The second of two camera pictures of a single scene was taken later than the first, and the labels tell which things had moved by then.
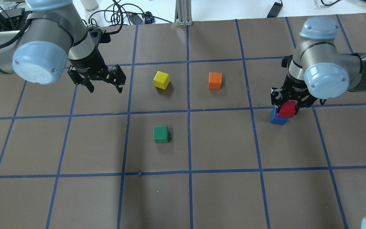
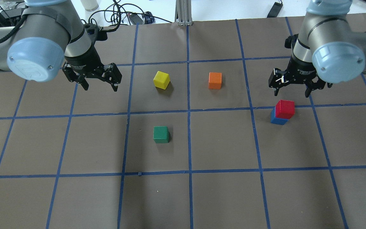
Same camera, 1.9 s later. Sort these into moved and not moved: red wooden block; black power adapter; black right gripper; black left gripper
Moved: black right gripper
Not moved: black left gripper; black power adapter; red wooden block
